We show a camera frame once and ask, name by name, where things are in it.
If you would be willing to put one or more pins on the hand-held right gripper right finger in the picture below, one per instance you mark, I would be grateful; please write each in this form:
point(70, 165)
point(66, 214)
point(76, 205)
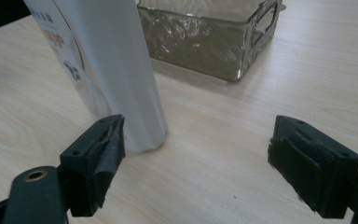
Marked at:
point(317, 165)

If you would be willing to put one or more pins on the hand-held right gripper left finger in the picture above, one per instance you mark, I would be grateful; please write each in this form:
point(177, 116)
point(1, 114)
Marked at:
point(90, 168)

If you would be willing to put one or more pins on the white plastic bottle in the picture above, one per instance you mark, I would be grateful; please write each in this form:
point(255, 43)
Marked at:
point(112, 68)

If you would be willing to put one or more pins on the clear smoky plastic storage box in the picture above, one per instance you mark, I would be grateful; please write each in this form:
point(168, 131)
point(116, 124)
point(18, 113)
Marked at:
point(211, 37)

